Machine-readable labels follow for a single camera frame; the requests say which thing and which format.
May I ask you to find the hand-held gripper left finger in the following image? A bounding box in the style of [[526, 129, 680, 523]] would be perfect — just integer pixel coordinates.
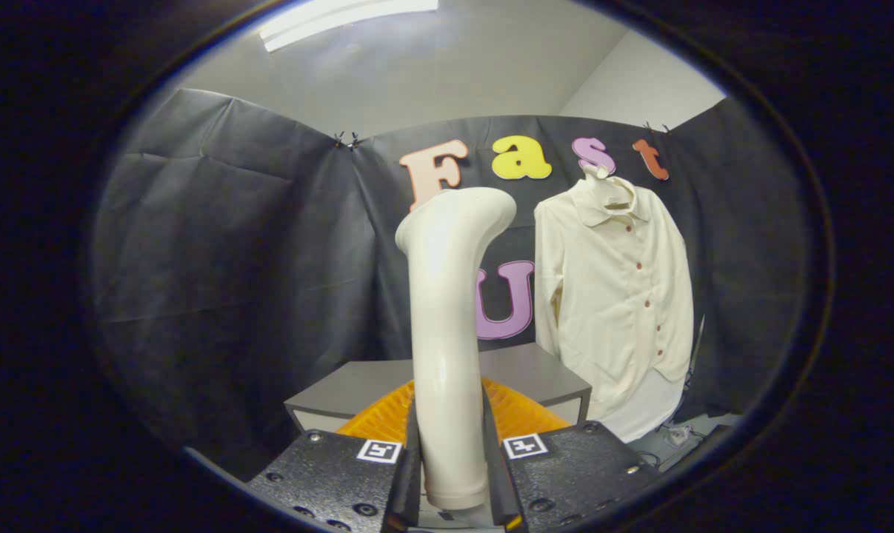
[[243, 379, 423, 533]]

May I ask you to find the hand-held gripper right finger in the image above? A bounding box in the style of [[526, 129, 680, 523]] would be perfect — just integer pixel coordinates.
[[480, 378, 666, 532]]

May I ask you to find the white garment steamer head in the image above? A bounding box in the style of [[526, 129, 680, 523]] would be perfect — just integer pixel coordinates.
[[395, 187, 518, 512]]

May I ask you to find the cream button-up shirt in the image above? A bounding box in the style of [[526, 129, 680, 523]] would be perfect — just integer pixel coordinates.
[[533, 175, 694, 421]]

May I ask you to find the grey steamer pole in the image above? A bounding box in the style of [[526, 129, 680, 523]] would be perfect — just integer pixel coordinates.
[[685, 314, 707, 375]]

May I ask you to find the grey cabinet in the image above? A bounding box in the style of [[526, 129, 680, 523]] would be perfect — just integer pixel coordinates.
[[284, 342, 593, 438]]

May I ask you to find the black backdrop cloth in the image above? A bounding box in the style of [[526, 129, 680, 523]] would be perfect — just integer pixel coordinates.
[[91, 87, 814, 482]]

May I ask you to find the white plastic hanger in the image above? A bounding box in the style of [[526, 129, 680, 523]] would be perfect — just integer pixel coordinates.
[[580, 163, 636, 210]]

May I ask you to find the ceiling light panel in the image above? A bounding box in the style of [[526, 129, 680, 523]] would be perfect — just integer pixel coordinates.
[[258, 0, 440, 53]]

